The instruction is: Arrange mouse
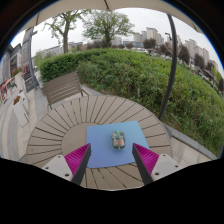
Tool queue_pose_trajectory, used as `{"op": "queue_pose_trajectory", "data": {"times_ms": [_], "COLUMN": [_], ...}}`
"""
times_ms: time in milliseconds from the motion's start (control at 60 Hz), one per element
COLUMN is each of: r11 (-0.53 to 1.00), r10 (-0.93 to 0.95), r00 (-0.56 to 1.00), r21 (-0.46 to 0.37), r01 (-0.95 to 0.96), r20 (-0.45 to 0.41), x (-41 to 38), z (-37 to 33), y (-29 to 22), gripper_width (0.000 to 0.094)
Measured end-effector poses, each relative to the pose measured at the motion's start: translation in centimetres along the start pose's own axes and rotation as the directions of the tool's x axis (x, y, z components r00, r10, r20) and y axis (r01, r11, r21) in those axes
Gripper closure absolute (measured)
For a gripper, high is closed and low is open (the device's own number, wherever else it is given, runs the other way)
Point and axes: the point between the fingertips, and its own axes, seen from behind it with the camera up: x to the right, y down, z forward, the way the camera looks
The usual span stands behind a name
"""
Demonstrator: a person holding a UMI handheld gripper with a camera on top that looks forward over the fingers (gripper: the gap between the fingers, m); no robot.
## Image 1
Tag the blue mouse pad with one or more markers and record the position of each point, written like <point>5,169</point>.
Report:
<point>101,146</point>

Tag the brown slatted outdoor chair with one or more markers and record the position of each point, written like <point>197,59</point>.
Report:
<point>61,87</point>

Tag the grey shopfront building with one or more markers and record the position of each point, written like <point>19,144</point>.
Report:
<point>8,70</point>

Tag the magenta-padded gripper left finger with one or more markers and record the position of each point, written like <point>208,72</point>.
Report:
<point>77,158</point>

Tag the thin-crowned tree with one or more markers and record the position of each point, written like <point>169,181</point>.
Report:
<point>65,36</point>

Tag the beige patio umbrella canopy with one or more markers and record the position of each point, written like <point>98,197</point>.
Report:
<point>86,4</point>

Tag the dense-crowned tree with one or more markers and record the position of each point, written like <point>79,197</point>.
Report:
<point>106,26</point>

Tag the dark curved umbrella pole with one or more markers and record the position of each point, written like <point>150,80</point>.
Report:
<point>172,66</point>

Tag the distant high-rise buildings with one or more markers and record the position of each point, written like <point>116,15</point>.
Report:
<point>151,34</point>

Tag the green hedge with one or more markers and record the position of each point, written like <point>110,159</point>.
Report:
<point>140,80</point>

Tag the tall grey sign pillar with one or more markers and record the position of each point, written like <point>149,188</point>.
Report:
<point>26,60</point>

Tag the white planter with flowers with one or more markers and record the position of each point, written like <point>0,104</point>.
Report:
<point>20,111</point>
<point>17,80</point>

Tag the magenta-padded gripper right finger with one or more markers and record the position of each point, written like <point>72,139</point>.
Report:
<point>146,158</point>

